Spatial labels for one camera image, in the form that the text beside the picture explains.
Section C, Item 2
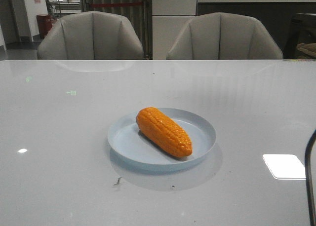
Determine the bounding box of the beige armchair right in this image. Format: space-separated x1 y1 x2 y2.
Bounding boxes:
166 12 283 60

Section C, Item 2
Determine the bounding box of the red bin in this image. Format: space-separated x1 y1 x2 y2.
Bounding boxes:
37 14 52 38

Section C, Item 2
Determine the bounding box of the orange toy corn cob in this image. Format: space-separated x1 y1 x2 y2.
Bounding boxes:
136 107 193 158

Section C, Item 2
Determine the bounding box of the dark wooden chair right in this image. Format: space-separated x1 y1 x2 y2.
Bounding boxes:
283 13 316 59

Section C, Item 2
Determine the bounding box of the beige armchair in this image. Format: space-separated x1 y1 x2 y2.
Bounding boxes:
166 12 283 60
37 11 144 60

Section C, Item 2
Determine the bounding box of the black cable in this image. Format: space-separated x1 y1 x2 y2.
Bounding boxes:
304 128 316 226

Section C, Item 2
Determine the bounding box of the background metal table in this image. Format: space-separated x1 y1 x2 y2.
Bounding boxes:
45 0 81 17

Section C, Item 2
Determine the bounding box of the red barrier belt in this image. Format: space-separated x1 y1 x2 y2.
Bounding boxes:
89 1 144 8

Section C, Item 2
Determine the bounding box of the beige armchair left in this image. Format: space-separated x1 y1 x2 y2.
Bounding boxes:
37 11 144 60

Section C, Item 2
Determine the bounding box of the dark grey counter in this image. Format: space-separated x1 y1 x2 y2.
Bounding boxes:
196 0 316 52

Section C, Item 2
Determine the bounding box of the white cabinet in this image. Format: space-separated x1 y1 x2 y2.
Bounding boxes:
152 0 197 60

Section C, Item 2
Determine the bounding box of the light blue round plate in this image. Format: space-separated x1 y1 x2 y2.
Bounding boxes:
108 108 216 172

